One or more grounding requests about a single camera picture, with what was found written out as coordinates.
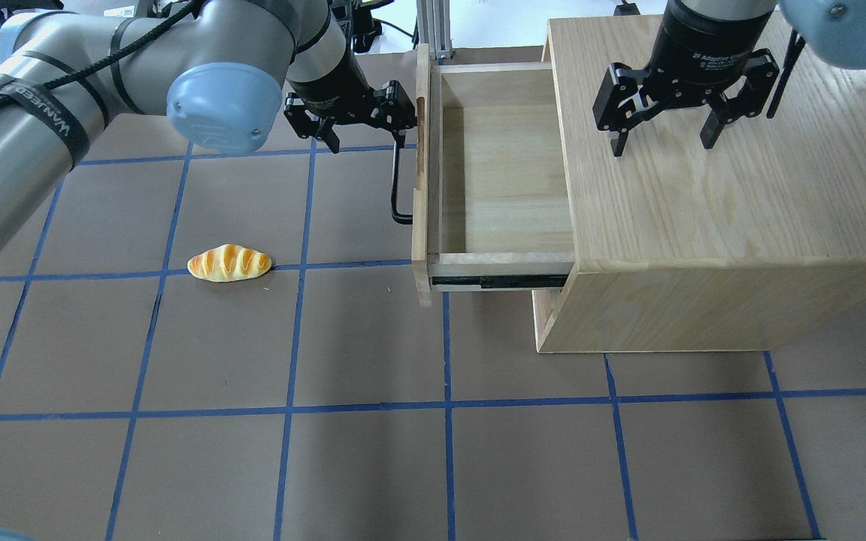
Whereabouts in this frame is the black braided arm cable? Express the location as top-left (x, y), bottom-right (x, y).
top-left (0, 0), bottom-right (204, 136)

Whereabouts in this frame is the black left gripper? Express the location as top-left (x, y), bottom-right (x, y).
top-left (284, 57), bottom-right (418, 154)

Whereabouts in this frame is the toy bread roll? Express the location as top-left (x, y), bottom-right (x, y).
top-left (186, 243), bottom-right (274, 282)

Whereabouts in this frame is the aluminium frame post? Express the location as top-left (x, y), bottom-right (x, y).
top-left (415, 0), bottom-right (455, 59)

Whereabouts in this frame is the light wooden drawer cabinet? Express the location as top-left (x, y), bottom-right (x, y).
top-left (534, 15), bottom-right (866, 352)

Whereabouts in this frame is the wooden drawer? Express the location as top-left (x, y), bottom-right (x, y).
top-left (411, 49), bottom-right (574, 306)

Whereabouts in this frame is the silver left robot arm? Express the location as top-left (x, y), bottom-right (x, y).
top-left (0, 1), bottom-right (418, 251)

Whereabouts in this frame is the black drawer slide rail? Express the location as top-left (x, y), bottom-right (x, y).
top-left (430, 274), bottom-right (568, 291)

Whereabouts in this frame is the black metal drawer handle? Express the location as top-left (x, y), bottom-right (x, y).
top-left (389, 140), bottom-right (413, 225)

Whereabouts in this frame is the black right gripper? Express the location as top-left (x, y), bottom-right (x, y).
top-left (592, 1), bottom-right (780, 158)

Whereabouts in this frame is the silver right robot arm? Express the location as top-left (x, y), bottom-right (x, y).
top-left (592, 1), bottom-right (866, 157)

